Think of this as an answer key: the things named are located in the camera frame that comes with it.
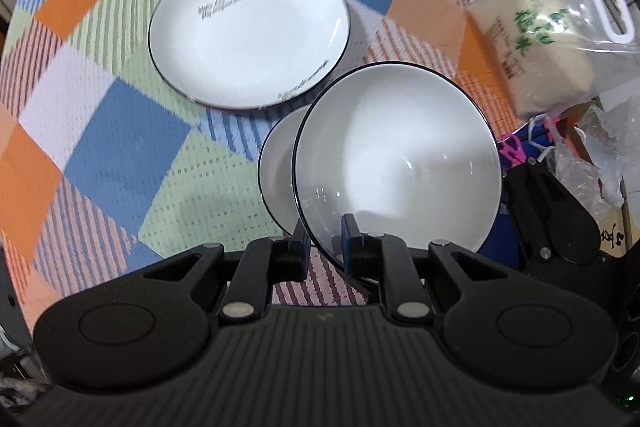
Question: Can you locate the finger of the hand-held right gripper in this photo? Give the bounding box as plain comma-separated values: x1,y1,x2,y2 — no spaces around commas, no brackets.
501,158,562,274

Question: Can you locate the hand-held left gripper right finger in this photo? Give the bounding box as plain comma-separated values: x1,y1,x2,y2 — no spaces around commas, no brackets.
340,213,509,323

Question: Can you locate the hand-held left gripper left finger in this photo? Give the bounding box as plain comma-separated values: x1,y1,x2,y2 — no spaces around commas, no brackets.
142,219,311,323

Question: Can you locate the white bowl with dark rim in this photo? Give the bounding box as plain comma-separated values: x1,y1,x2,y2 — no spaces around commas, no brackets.
291,62,503,272
257,105,314,238

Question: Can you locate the blue box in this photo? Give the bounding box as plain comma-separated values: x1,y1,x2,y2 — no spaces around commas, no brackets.
475,202,524,271

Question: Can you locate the crumpled clear plastic bag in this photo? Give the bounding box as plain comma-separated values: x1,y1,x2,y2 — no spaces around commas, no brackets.
549,106,632,208

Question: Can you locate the clear bag of rice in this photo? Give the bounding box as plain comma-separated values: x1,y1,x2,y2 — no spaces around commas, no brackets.
466,0,640,118

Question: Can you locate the white plate with sun print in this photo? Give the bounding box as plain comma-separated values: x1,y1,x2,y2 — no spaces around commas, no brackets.
148,0,352,112

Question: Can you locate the checked colourful tablecloth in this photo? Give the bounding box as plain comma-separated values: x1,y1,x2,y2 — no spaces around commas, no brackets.
0,0,531,338

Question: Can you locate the pink string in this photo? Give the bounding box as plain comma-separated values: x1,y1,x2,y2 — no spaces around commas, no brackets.
497,133,527,168

